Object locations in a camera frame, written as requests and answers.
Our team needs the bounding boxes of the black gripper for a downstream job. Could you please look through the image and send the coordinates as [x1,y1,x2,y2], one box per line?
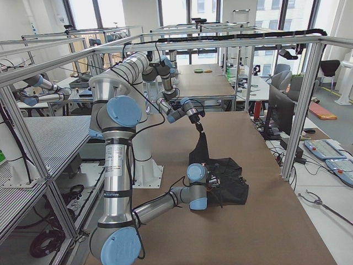
[190,113,204,133]

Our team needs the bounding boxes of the black graphic t-shirt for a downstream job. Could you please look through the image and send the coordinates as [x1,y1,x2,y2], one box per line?
[189,132,249,206]

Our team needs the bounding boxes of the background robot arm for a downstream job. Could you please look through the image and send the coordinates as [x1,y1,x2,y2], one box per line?
[13,75,72,107]

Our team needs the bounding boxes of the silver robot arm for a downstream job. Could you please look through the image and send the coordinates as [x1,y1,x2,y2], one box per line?
[89,52,207,264]
[142,55,205,133]

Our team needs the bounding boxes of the red bottle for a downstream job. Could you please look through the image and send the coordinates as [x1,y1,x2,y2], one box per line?
[254,101,262,120]

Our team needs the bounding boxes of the black huawei monitor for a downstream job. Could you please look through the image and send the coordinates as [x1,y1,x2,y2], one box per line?
[263,84,295,140]

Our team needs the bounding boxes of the orange mat on floor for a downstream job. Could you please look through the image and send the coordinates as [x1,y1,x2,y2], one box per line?
[309,102,338,120]

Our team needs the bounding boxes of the teach pendant with red button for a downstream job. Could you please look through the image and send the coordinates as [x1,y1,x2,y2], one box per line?
[303,140,346,160]

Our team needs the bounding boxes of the long reach grabber tool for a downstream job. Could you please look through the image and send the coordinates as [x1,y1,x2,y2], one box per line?
[297,190,352,226]

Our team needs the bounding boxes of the black office chair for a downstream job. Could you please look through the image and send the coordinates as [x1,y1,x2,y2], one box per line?
[320,60,340,92]

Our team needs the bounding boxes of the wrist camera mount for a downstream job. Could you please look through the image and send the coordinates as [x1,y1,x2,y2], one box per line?
[206,174,221,192]

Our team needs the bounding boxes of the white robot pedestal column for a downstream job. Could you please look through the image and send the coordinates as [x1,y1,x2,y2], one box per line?
[129,82,164,190]

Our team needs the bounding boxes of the striped aluminium frame workbench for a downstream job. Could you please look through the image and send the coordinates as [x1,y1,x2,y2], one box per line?
[1,115,103,241]

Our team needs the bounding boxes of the aluminium cage frame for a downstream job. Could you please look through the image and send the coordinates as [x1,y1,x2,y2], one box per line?
[0,26,329,243]

